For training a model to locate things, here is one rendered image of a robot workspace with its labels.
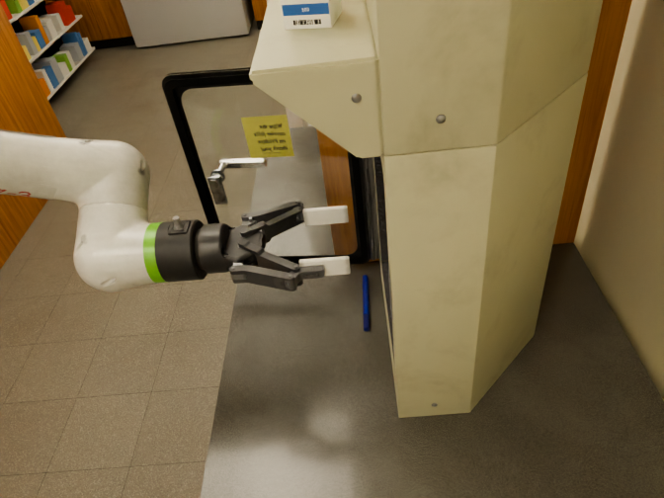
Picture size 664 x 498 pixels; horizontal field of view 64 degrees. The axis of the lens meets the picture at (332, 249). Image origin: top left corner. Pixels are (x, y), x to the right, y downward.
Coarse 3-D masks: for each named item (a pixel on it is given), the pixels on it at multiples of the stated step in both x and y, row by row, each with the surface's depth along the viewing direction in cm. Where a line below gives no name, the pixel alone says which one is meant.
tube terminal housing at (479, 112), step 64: (384, 0) 43; (448, 0) 43; (512, 0) 43; (576, 0) 51; (384, 64) 46; (448, 64) 46; (512, 64) 47; (576, 64) 58; (384, 128) 50; (448, 128) 50; (512, 128) 52; (576, 128) 66; (384, 192) 57; (448, 192) 55; (512, 192) 59; (448, 256) 61; (512, 256) 67; (448, 320) 68; (512, 320) 79; (448, 384) 77
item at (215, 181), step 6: (216, 174) 92; (210, 180) 91; (216, 180) 92; (210, 186) 93; (216, 186) 92; (222, 186) 93; (216, 192) 93; (222, 192) 93; (216, 198) 94; (222, 198) 94; (216, 204) 95; (222, 204) 95
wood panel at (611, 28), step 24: (624, 0) 78; (600, 24) 80; (624, 24) 80; (600, 48) 82; (600, 72) 85; (600, 96) 88; (600, 120) 90; (576, 144) 93; (576, 168) 97; (576, 192) 100; (576, 216) 104
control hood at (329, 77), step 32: (352, 0) 59; (288, 32) 53; (320, 32) 52; (352, 32) 51; (256, 64) 48; (288, 64) 47; (320, 64) 46; (352, 64) 46; (288, 96) 48; (320, 96) 48; (352, 96) 48; (320, 128) 50; (352, 128) 50
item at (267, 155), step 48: (192, 96) 83; (240, 96) 82; (240, 144) 88; (288, 144) 87; (336, 144) 86; (240, 192) 95; (288, 192) 94; (336, 192) 92; (288, 240) 101; (336, 240) 100
